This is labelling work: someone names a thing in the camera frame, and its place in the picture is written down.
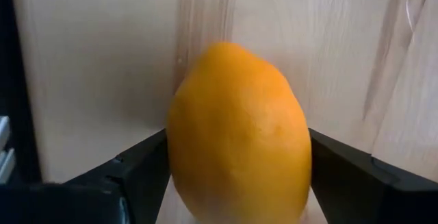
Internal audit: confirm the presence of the silver metal bracket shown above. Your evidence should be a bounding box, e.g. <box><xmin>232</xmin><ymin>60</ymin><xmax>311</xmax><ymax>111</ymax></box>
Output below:
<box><xmin>0</xmin><ymin>115</ymin><xmax>16</xmax><ymax>185</ymax></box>

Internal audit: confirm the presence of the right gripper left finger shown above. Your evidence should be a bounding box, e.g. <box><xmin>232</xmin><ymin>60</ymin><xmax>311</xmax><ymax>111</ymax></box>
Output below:
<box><xmin>66</xmin><ymin>129</ymin><xmax>171</xmax><ymax>224</ymax></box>

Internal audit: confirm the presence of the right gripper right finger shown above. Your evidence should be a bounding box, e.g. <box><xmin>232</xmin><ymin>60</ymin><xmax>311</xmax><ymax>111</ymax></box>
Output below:
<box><xmin>309</xmin><ymin>129</ymin><xmax>438</xmax><ymax>224</ymax></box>

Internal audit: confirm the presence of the orange lemon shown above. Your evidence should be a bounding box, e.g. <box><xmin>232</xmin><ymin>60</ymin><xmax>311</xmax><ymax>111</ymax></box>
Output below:
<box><xmin>166</xmin><ymin>41</ymin><xmax>313</xmax><ymax>224</ymax></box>

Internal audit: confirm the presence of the black metal table frame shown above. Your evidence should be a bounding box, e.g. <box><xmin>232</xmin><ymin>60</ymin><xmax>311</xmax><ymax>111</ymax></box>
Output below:
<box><xmin>0</xmin><ymin>0</ymin><xmax>44</xmax><ymax>186</ymax></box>

